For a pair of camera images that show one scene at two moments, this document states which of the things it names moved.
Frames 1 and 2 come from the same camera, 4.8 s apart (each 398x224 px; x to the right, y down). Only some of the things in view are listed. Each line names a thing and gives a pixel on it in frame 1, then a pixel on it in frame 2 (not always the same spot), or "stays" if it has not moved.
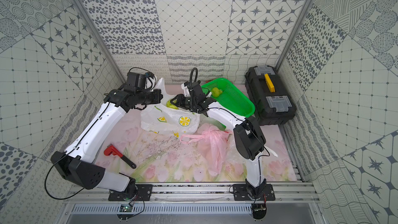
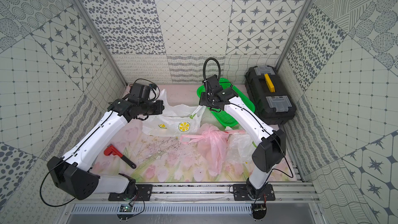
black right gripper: (180, 98) → (202, 99)
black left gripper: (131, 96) → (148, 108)
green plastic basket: (231, 97) stays
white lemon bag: (159, 118) stays
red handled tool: (111, 150) stays
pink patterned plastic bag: (212, 144) stays
